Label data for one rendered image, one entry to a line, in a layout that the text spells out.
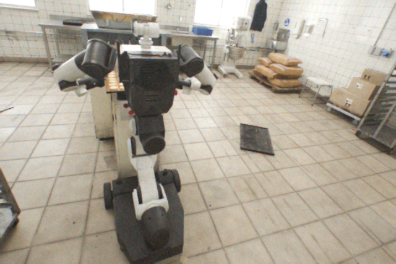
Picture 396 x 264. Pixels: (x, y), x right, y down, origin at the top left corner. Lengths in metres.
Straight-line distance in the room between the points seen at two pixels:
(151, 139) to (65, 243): 1.01
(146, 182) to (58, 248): 0.67
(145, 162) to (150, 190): 0.19
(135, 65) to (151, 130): 0.35
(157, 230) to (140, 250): 0.20
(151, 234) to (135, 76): 0.85
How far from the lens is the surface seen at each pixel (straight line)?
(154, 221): 1.30
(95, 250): 1.68
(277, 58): 4.99
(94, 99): 2.18
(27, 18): 5.49
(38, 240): 1.84
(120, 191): 1.68
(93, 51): 0.99
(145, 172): 1.48
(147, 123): 1.05
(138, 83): 0.89
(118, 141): 1.59
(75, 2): 5.23
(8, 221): 1.82
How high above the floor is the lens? 1.44
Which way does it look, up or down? 28 degrees down
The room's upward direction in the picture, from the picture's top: 8 degrees clockwise
